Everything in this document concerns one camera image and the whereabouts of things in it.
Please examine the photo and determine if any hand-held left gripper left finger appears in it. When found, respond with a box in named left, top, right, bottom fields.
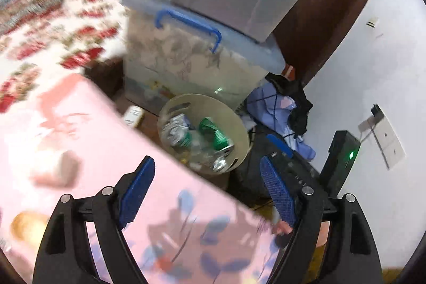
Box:
left=32, top=156, right=156, bottom=284

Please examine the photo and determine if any pink printed bed sheet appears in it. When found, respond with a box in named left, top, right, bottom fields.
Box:
left=0, top=73, right=283, bottom=284

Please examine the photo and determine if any crushed green can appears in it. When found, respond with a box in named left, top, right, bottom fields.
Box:
left=199, top=117, right=235, bottom=151

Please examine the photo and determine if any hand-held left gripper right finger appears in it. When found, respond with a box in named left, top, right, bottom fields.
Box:
left=260, top=156, right=383, bottom=284

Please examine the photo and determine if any white red floral blanket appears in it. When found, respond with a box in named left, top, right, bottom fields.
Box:
left=0, top=0, right=129, bottom=112

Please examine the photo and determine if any beige round waste basket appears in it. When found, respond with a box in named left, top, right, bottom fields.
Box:
left=157, top=93, right=251, bottom=175

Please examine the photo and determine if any storage box with blue lid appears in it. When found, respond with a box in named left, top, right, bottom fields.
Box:
left=119, top=0, right=287, bottom=115

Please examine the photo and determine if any crushed silver can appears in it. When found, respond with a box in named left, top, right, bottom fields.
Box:
left=213, top=146, right=237, bottom=171

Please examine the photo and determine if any crumpled green white can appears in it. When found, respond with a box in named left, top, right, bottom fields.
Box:
left=161, top=114, right=194, bottom=148

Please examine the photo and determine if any blue cloth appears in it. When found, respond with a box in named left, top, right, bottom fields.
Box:
left=246, top=84, right=317, bottom=161

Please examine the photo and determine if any orange plastic wrapper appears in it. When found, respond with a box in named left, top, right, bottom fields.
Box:
left=10, top=211, right=50, bottom=243

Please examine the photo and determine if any patterned woven pillow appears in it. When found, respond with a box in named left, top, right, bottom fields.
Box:
left=0, top=0, right=67, bottom=35

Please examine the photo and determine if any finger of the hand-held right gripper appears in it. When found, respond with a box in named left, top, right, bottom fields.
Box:
left=271, top=153, right=325, bottom=199
left=265, top=134, right=295, bottom=160

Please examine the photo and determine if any white wall socket plate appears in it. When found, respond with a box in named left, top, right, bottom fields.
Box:
left=373, top=116, right=407, bottom=168

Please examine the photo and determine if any black cloth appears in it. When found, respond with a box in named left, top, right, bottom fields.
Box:
left=266, top=73, right=313, bottom=135

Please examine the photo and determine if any small red white box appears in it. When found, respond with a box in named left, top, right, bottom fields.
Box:
left=281, top=64, right=297, bottom=80

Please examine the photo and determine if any black box with green light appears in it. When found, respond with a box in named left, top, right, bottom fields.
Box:
left=321, top=130, right=362, bottom=198

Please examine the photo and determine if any dark wooden door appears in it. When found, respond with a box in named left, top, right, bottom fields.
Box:
left=276, top=0, right=388, bottom=88

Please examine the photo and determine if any black bag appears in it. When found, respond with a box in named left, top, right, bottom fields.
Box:
left=231, top=127, right=277, bottom=205

